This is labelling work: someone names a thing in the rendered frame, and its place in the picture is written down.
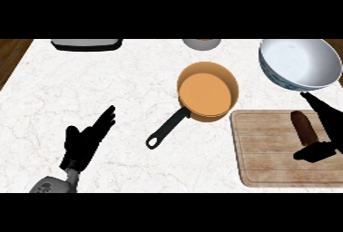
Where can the grey round container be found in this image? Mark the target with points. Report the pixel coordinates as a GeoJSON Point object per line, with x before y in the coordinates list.
{"type": "Point", "coordinates": [202, 44]}

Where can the grey and black appliance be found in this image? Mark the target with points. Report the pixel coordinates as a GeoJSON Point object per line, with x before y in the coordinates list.
{"type": "Point", "coordinates": [88, 44]}

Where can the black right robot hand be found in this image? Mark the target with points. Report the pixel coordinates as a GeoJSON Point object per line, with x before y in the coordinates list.
{"type": "Point", "coordinates": [326, 120]}

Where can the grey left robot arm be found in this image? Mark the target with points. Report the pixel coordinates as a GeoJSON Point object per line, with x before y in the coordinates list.
{"type": "Point", "coordinates": [56, 184]}

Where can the wooden cutting board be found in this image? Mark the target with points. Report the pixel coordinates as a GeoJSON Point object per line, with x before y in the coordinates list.
{"type": "Point", "coordinates": [286, 151]}

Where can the white bowl with blue pattern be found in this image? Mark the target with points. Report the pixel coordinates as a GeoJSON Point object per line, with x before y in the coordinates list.
{"type": "Point", "coordinates": [301, 64]}

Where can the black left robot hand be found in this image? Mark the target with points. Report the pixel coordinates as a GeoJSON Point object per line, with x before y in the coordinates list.
{"type": "Point", "coordinates": [85, 142]}

